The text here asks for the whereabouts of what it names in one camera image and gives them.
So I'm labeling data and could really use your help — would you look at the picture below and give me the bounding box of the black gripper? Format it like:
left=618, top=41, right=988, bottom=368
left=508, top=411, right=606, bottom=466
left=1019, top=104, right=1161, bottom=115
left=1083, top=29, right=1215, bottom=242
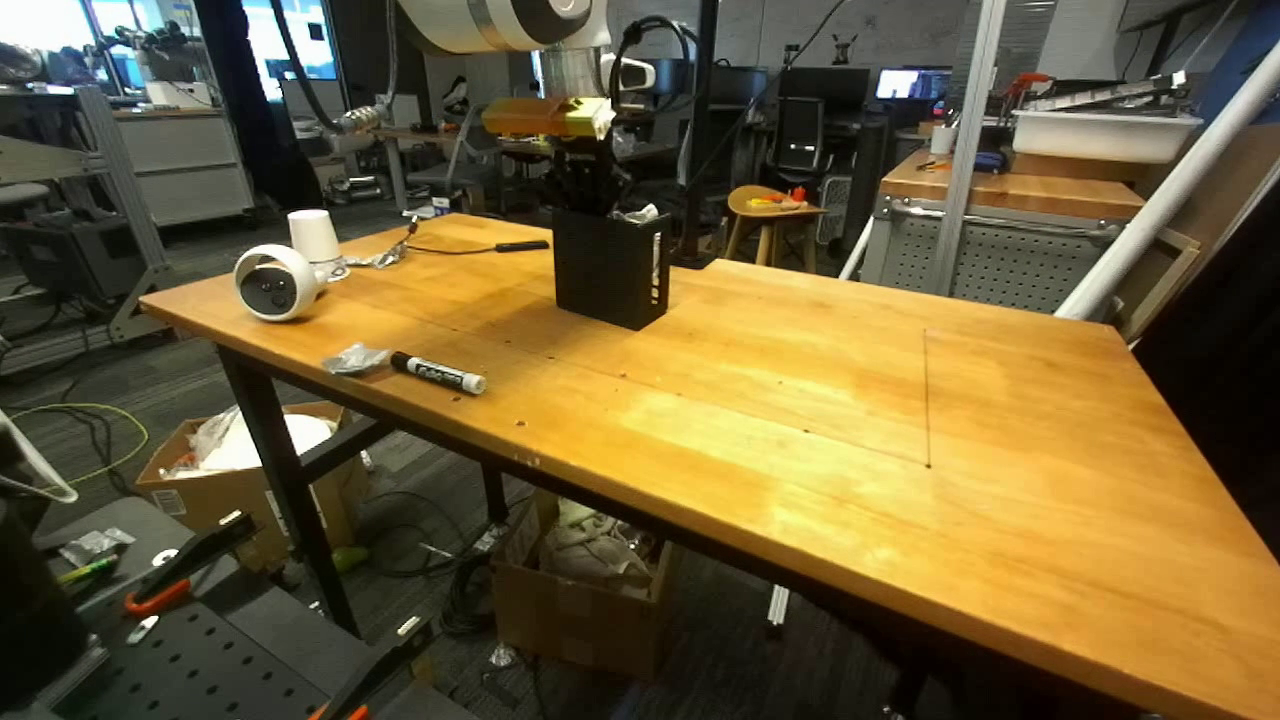
left=546, top=141, right=618, bottom=216

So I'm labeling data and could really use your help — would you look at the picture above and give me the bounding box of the black square basket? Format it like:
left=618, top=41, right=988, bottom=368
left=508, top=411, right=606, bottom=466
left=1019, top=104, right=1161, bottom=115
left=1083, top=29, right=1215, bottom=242
left=552, top=206, right=669, bottom=328

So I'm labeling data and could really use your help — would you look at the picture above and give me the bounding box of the white towel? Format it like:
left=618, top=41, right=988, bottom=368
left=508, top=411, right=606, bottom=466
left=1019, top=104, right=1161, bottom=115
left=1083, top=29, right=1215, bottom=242
left=612, top=203, right=659, bottom=226

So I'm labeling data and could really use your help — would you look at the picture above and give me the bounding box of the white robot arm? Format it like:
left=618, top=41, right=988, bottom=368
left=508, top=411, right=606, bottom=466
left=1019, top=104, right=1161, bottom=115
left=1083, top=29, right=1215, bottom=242
left=395, top=0, right=627, bottom=216

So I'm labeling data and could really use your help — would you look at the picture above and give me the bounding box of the round wooden stool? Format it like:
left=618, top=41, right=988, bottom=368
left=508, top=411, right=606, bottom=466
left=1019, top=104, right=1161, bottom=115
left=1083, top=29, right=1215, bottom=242
left=725, top=184, right=820, bottom=263

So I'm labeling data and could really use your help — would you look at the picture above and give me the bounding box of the black white marker pen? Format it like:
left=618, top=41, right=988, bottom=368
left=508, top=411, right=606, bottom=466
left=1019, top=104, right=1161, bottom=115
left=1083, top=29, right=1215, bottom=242
left=389, top=350, right=484, bottom=394

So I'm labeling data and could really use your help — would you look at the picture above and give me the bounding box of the white paper cup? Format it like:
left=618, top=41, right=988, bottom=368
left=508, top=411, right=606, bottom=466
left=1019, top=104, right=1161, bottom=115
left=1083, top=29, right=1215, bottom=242
left=286, top=206, right=341, bottom=263

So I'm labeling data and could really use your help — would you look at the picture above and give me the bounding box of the crumpled silver foil wrapper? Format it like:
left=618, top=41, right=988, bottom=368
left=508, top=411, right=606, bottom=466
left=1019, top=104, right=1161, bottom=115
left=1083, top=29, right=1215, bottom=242
left=320, top=344, right=389, bottom=374

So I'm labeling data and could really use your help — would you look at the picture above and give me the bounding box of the cardboard box under table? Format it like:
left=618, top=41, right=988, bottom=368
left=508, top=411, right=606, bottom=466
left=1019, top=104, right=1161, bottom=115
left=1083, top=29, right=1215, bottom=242
left=491, top=492, right=673, bottom=675

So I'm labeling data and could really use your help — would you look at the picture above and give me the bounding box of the wooden side workbench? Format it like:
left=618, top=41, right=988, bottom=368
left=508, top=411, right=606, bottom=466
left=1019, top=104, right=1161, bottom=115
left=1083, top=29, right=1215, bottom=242
left=840, top=153, right=1141, bottom=313

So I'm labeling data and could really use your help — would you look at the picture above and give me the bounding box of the cardboard box with plastic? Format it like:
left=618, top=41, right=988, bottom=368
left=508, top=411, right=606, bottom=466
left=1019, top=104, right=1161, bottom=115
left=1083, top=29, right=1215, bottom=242
left=137, top=400, right=366, bottom=570

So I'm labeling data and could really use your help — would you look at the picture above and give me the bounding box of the white plastic tub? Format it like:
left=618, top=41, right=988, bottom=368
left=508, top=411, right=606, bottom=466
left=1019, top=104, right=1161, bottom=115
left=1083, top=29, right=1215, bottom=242
left=1012, top=106, right=1201, bottom=164

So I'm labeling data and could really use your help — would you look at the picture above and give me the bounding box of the white diagonal pole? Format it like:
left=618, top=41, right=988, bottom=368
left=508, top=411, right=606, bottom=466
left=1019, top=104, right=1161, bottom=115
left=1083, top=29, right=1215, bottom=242
left=1057, top=41, right=1280, bottom=318

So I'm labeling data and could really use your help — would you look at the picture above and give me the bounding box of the yellow wrist camera mount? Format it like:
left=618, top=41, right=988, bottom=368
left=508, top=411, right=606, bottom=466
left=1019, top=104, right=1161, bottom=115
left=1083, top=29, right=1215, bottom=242
left=479, top=95, right=612, bottom=141

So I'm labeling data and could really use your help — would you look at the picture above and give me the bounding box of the grey vertical post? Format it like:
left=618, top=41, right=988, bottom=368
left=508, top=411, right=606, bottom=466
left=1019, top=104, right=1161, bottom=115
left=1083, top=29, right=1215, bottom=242
left=931, top=0, right=1006, bottom=295

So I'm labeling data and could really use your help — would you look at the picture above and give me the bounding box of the orange handled clamp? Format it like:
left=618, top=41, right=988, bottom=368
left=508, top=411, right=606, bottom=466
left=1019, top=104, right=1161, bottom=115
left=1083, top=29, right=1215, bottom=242
left=125, top=513, right=255, bottom=619

